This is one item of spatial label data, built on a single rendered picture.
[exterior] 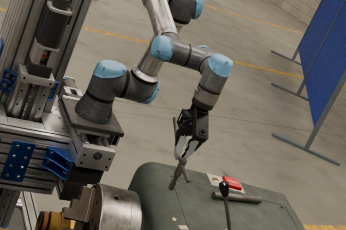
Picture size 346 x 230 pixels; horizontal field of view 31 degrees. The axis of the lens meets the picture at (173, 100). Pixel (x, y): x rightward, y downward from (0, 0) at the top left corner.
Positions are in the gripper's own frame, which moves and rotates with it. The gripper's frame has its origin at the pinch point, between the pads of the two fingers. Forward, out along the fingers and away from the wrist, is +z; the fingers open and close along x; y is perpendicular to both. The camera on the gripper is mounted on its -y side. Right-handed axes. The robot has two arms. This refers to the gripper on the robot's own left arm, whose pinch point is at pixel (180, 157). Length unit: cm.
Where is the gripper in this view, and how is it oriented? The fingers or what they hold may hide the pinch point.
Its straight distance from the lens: 198.8
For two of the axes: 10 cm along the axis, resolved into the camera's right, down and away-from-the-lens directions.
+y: -1.8, -4.2, 8.9
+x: -9.1, -2.8, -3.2
